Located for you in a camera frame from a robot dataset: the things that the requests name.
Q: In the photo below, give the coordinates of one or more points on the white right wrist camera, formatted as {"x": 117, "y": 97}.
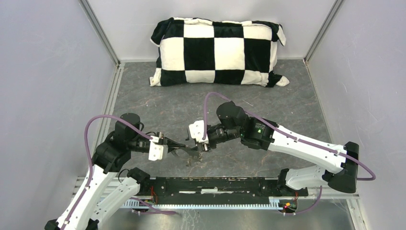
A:
{"x": 196, "y": 131}

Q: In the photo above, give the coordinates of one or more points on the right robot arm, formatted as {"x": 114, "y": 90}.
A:
{"x": 334, "y": 164}

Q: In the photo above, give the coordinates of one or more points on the white slotted cable duct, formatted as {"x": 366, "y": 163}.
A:
{"x": 272, "y": 204}

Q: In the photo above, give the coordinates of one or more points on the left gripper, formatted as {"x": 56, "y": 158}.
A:
{"x": 172, "y": 145}

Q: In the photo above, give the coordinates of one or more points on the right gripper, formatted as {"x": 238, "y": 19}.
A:
{"x": 206, "y": 147}

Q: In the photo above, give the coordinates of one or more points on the black and white checkered pillow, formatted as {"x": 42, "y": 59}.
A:
{"x": 196, "y": 50}

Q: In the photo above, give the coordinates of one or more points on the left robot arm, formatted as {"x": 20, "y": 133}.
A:
{"x": 87, "y": 210}

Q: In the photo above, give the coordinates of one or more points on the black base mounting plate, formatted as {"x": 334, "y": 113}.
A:
{"x": 216, "y": 190}

